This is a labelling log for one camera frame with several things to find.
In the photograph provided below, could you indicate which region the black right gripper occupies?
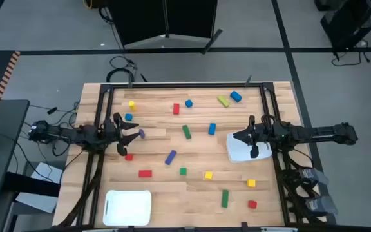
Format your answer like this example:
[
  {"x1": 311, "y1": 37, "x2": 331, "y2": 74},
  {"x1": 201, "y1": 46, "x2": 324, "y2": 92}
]
[{"x1": 232, "y1": 115, "x2": 275, "y2": 159}]

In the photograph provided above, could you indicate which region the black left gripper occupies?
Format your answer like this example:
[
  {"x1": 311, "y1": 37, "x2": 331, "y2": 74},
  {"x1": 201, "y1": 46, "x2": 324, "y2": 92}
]
[{"x1": 103, "y1": 112, "x2": 142, "y2": 157}]

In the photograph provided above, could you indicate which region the long lime wooden block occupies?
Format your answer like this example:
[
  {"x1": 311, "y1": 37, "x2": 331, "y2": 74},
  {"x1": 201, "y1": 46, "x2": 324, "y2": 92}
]
[{"x1": 216, "y1": 95, "x2": 231, "y2": 108}]

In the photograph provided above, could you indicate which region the long purple wooden block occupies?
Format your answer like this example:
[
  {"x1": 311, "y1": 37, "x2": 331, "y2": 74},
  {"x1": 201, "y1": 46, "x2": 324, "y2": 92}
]
[{"x1": 164, "y1": 149, "x2": 178, "y2": 166}]

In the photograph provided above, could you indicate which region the white plastic tray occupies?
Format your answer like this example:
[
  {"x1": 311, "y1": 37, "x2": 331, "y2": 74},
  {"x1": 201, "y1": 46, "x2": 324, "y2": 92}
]
[
  {"x1": 225, "y1": 130, "x2": 272, "y2": 164},
  {"x1": 102, "y1": 189, "x2": 153, "y2": 227}
]

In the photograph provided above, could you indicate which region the grey power supply box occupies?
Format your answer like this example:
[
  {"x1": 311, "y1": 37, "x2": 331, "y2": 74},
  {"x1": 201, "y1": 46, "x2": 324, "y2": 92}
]
[
  {"x1": 304, "y1": 195, "x2": 338, "y2": 217},
  {"x1": 300, "y1": 167, "x2": 330, "y2": 187}
]

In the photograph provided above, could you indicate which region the white paper sheet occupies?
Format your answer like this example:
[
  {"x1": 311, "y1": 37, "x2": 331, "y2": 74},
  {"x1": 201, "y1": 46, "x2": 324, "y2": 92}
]
[{"x1": 14, "y1": 162, "x2": 64, "y2": 214}]

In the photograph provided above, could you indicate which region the black room divider panel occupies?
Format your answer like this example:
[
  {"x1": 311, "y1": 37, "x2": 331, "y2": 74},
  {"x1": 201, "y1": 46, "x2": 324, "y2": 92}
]
[{"x1": 107, "y1": 0, "x2": 224, "y2": 55}]

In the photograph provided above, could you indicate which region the black equipment cabinet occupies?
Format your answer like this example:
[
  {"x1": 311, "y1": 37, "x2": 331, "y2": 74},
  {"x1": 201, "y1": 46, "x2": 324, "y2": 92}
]
[{"x1": 319, "y1": 0, "x2": 371, "y2": 49}]

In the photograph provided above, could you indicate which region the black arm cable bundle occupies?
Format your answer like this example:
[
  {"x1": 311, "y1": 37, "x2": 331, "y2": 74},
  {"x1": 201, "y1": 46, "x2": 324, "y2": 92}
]
[
  {"x1": 11, "y1": 102, "x2": 81, "y2": 183},
  {"x1": 275, "y1": 144, "x2": 321, "y2": 224}
]

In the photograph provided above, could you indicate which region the coiled black floor cable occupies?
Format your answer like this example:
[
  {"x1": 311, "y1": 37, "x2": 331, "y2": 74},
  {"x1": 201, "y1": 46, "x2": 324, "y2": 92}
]
[{"x1": 106, "y1": 55, "x2": 138, "y2": 84}]

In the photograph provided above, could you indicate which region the black metal table frame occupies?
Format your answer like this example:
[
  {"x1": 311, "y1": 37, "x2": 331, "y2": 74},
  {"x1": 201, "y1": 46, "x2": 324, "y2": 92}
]
[{"x1": 58, "y1": 74, "x2": 327, "y2": 232}]

